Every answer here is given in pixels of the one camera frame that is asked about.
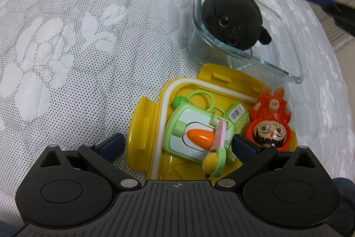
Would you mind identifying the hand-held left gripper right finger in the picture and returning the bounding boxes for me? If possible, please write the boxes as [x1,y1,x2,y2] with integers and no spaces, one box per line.
[213,135,318,190]

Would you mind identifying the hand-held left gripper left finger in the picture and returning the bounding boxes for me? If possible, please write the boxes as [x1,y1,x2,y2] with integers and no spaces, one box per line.
[39,133,142,190]

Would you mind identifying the green barcode packet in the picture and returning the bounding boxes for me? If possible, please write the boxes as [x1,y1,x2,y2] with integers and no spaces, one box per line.
[223,102,251,168]

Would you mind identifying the yellow lunch box lid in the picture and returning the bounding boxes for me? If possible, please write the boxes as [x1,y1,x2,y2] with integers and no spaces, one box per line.
[127,63,298,180]

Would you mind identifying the red doll figure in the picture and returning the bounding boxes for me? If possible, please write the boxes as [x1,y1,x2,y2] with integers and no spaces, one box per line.
[248,87,298,149]

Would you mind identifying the green carrot keychain toy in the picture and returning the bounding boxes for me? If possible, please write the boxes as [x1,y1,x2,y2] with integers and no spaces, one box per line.
[164,90,235,179]

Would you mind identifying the clear glass container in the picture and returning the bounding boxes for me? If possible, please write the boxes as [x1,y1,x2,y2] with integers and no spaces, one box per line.
[186,0,303,84]

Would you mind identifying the black plush toy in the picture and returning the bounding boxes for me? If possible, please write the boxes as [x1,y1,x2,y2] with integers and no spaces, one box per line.
[201,0,272,52]

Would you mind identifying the person's blue trousers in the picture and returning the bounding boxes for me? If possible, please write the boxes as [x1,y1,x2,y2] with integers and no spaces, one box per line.
[0,177,355,237]

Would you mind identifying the white quilted mattress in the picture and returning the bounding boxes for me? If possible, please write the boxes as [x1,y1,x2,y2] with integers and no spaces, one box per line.
[0,0,351,226]

